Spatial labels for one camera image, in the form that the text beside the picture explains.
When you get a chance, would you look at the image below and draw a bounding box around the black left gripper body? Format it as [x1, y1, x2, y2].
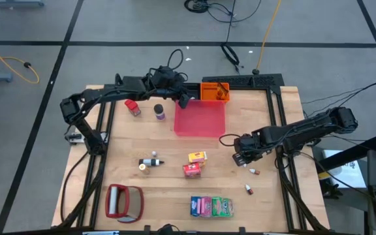
[147, 66, 191, 98]

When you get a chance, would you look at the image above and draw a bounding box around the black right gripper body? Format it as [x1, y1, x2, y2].
[234, 133, 272, 161]

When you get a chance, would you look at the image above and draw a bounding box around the purple small jar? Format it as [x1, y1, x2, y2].
[153, 103, 166, 121]

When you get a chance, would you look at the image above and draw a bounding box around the yellow mini cereal box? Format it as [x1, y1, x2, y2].
[188, 151, 208, 167]

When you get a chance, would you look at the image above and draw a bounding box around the red mini cereal box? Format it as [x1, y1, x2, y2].
[183, 162, 202, 179]

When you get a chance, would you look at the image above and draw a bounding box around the pink mini cereal box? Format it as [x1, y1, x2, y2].
[200, 196, 213, 218]

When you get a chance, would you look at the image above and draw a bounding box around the blue mini cereal box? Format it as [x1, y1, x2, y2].
[190, 195, 202, 217]

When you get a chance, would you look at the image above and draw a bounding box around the black plastic bin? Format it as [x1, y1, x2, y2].
[172, 82, 202, 101]

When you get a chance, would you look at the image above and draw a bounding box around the pink translucent plastic bin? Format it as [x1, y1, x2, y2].
[174, 99, 227, 138]

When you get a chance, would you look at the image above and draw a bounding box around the orange plastic bin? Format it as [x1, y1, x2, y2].
[200, 82, 230, 104]

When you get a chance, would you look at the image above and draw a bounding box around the red lid spice jar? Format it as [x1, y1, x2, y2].
[124, 99, 142, 118]

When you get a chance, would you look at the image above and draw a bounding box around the black perforated panel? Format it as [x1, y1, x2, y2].
[202, 73, 285, 88]

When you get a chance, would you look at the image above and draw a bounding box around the black icing tube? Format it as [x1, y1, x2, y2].
[138, 158, 165, 166]

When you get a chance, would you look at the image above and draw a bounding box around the white paper sheet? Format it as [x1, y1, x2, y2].
[321, 149, 368, 189]

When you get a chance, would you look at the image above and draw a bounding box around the black desk beam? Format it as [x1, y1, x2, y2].
[317, 135, 376, 173]

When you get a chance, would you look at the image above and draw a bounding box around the black metal table frame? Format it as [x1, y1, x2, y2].
[57, 83, 331, 234]

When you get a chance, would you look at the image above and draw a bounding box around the black coiled cable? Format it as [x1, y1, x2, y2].
[183, 0, 264, 24]

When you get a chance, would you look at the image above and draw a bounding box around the black cable clump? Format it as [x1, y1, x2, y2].
[157, 223, 176, 235]

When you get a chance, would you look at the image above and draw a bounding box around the yellow hanging cable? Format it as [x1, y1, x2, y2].
[256, 0, 283, 69]

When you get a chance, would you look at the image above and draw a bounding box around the yellow looped floor cable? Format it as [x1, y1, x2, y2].
[0, 34, 40, 84]

